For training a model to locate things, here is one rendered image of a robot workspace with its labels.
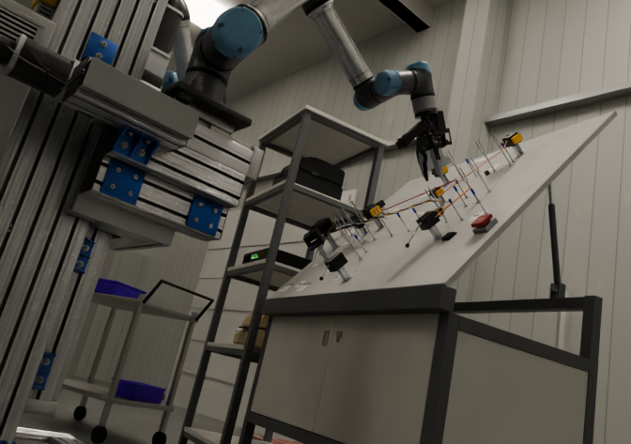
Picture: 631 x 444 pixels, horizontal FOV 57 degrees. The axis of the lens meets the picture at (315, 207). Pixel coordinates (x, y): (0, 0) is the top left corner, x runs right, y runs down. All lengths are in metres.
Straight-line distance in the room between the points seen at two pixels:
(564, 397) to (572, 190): 3.39
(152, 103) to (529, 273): 4.12
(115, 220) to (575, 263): 3.94
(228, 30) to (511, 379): 1.20
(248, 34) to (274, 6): 0.14
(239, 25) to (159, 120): 0.34
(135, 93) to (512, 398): 1.25
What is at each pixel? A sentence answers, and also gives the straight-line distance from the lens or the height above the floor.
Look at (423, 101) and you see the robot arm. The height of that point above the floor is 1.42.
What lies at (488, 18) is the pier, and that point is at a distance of 6.34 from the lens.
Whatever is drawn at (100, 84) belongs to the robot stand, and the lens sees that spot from 1.33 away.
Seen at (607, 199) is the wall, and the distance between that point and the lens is 5.01.
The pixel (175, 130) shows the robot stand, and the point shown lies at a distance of 1.37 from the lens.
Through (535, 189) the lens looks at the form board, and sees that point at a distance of 1.93.
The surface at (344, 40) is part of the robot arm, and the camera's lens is 1.89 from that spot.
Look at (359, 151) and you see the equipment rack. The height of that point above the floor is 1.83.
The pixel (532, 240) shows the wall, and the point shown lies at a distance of 5.17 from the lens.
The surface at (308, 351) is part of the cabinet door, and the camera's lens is 2.22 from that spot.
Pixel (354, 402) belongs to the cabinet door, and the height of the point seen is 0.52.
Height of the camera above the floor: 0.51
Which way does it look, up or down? 18 degrees up
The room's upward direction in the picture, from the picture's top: 13 degrees clockwise
